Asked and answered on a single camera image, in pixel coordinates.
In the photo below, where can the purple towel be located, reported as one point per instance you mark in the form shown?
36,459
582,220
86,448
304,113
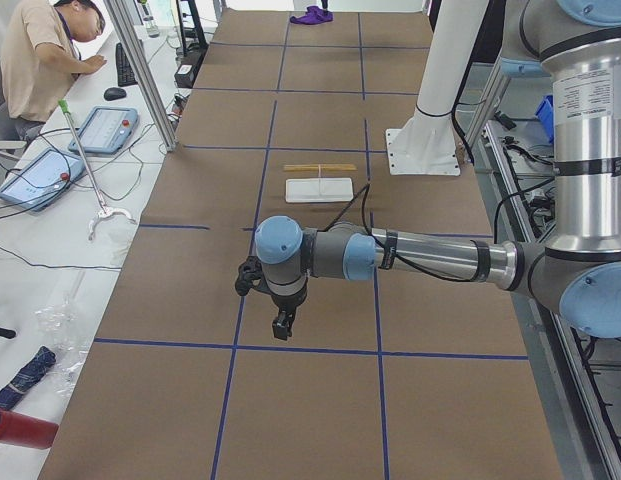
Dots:
313,16

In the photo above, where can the reacher grabber stick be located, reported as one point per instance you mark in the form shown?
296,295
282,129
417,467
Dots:
105,212

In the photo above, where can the clear plastic wrap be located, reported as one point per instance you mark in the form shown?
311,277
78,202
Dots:
66,336

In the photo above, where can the folded dark blue umbrella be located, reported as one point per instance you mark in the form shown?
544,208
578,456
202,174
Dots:
26,378

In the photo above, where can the upper blue teach pendant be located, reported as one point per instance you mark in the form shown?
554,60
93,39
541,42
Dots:
106,129

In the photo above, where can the blue teach pendant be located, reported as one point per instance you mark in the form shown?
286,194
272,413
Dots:
106,129
42,181

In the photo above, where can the black box with label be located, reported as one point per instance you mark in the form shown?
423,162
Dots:
188,69

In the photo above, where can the lower blue teach pendant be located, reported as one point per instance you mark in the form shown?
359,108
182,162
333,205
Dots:
42,181

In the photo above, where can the black computer mouse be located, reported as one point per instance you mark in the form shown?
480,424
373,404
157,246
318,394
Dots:
114,93

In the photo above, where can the red cylinder bottle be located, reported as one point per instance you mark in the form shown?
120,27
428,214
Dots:
26,431

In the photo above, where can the black keyboard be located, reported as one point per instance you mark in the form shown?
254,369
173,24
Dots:
124,71

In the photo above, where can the blue storage bin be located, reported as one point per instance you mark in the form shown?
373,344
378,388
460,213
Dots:
545,114

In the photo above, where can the person in beige shirt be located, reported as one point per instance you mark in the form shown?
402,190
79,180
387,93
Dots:
38,60

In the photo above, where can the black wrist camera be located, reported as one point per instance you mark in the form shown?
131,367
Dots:
250,277

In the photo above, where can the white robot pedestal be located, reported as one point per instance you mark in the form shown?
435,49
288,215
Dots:
425,145

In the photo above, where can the aluminium frame post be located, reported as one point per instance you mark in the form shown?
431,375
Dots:
127,34

